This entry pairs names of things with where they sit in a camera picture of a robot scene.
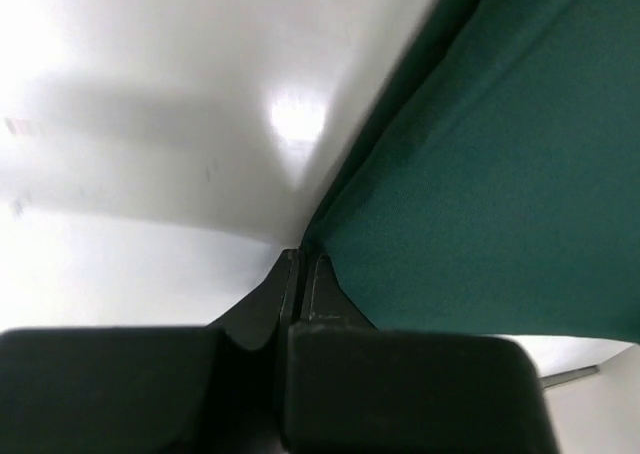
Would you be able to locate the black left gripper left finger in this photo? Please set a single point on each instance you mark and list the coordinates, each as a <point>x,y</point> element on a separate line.
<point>185,389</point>

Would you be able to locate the dark green cloth placemat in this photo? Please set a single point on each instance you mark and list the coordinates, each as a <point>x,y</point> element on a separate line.
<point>494,188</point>

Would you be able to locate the aluminium rail frame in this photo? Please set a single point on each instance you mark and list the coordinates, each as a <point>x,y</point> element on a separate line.
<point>569,376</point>

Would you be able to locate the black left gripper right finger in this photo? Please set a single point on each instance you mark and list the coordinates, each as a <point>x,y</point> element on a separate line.
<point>352,388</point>

